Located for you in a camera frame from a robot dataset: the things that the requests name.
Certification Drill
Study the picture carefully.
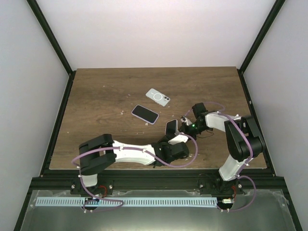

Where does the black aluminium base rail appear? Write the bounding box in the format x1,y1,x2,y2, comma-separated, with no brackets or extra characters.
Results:
29,168,286,195

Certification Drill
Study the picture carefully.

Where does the black frame post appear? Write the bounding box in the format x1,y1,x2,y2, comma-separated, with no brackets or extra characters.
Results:
239,0,286,72
26,0,74,77

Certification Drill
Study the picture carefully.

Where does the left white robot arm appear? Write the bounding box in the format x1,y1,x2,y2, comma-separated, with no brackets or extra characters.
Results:
72,134,189,194

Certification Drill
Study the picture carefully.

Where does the phone in clear case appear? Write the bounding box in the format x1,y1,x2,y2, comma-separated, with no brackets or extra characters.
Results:
145,88,170,107

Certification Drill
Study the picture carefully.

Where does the metal front plate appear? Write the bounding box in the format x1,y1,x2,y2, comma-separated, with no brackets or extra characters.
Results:
17,190,296,231

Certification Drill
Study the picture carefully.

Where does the beige phone case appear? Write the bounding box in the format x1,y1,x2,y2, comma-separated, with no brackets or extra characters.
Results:
174,130,186,139

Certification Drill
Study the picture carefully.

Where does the right black frame post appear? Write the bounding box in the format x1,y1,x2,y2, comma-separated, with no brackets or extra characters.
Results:
239,0,286,72

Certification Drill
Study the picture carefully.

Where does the dark teal phone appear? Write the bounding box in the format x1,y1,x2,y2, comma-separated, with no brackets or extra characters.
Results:
165,119,178,136

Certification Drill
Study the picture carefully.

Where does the light blue slotted cable duct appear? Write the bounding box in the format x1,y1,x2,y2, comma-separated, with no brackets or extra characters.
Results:
35,197,218,207

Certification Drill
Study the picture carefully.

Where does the left black frame post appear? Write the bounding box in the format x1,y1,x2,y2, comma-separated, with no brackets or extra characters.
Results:
26,0,74,77

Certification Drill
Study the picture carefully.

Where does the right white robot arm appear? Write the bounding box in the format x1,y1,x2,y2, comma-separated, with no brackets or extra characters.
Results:
179,103,266,194

